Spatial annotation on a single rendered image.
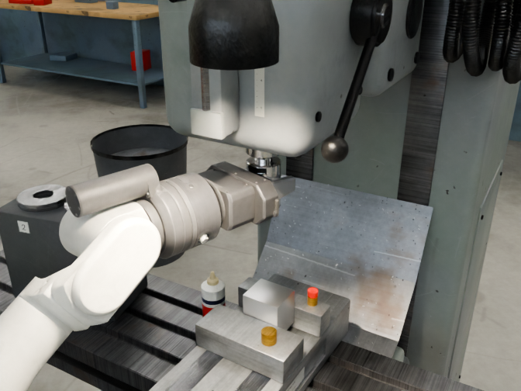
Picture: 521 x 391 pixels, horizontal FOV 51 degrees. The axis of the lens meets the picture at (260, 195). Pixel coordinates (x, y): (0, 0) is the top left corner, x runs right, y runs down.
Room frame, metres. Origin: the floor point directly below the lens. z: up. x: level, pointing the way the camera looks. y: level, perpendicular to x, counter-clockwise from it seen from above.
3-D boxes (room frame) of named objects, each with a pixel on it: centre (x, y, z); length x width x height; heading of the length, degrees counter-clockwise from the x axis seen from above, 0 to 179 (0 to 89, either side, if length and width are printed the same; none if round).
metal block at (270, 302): (0.68, -0.01, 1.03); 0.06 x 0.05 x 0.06; 58
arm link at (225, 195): (0.62, 0.06, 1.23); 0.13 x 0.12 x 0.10; 43
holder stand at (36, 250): (0.88, 0.34, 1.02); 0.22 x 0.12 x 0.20; 71
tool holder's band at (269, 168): (0.68, 0.00, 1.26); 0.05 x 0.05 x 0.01
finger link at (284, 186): (0.66, -0.03, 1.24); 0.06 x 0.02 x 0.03; 133
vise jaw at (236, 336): (0.63, 0.02, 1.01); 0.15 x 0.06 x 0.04; 58
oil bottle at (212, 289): (0.78, 0.08, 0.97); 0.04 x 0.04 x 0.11
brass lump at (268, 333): (0.61, -0.01, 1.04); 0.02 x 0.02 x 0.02
